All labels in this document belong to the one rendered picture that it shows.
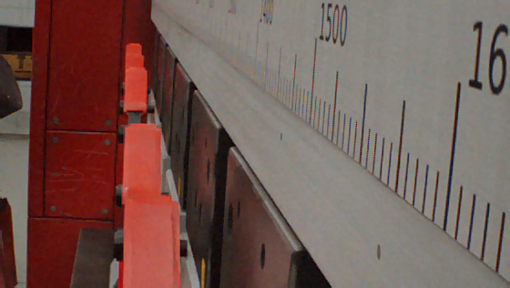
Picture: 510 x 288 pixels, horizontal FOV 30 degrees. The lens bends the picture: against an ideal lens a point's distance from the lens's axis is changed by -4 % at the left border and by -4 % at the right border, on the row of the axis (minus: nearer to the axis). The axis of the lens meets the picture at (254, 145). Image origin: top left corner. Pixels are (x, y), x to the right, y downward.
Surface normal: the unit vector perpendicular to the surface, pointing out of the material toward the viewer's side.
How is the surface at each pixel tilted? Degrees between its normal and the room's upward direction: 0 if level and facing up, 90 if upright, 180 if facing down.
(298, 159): 90
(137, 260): 39
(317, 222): 90
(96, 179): 90
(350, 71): 90
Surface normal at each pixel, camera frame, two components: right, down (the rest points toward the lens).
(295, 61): -0.99, -0.05
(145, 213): 0.14, -0.66
